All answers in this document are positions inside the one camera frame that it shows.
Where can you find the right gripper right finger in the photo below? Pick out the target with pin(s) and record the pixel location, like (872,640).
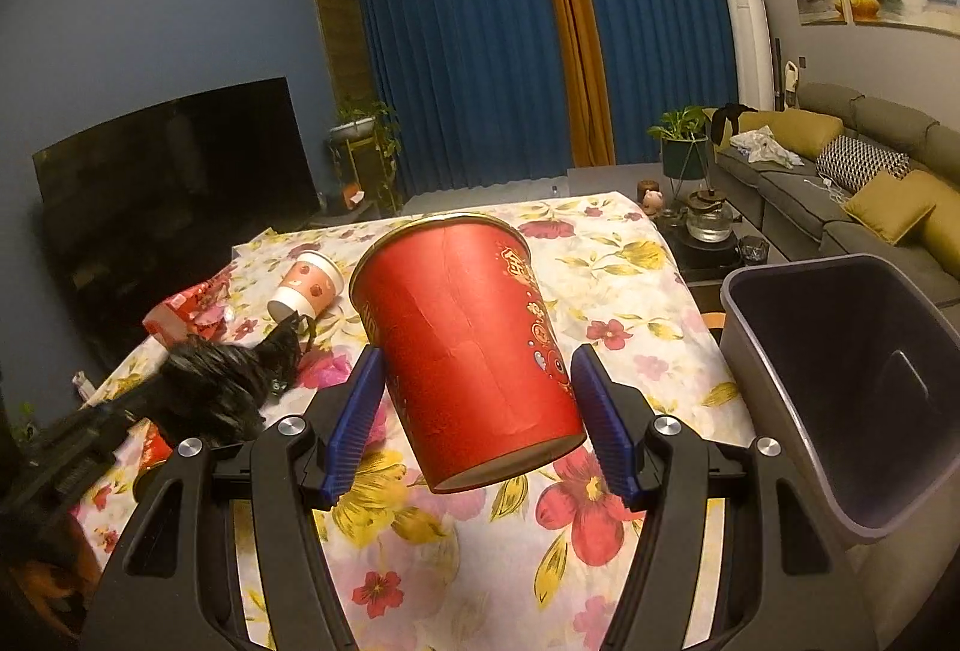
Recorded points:
(596,397)

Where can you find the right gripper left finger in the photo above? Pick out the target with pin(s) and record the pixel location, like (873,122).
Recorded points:
(350,410)

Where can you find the black plastic bag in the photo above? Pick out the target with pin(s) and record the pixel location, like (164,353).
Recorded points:
(215,390)

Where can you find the white orange paper cup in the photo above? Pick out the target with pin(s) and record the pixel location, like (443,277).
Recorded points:
(309,287)

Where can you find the red paper cup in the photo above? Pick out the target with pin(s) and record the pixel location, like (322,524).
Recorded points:
(472,364)

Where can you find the red snack bag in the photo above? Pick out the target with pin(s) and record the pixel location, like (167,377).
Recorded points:
(203,311)

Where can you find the dark grey trash bin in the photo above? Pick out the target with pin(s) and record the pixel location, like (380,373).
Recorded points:
(854,371)

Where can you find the floral tablecloth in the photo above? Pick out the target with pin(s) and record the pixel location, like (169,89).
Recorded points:
(537,562)

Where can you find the glass teapot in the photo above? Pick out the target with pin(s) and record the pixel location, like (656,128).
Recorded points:
(708,216)

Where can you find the black television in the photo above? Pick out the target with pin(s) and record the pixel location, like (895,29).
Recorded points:
(151,203)

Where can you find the potted plant green pot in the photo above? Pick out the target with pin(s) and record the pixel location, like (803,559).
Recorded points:
(684,142)

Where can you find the white cloth on sofa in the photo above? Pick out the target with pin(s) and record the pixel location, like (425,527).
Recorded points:
(760,146)

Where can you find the plant on wooden stand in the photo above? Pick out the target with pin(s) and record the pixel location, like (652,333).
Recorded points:
(364,146)

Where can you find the grey sectional sofa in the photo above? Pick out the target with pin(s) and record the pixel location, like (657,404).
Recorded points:
(802,213)

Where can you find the yellow cushion far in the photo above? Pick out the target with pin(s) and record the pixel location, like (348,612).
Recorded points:
(804,133)

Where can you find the yellow cushion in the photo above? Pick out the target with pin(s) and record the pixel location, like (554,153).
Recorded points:
(919,204)
(804,133)

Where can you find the patterned pillow far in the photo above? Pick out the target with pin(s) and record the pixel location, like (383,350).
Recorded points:
(850,162)

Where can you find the yellow cushion near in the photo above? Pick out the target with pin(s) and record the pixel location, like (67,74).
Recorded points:
(919,204)

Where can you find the white standing air conditioner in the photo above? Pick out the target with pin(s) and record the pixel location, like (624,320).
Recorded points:
(753,52)

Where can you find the blue curtains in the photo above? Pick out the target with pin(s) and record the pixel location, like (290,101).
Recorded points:
(479,91)

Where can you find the orange curtain strip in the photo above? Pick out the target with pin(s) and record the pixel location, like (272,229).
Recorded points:
(589,115)

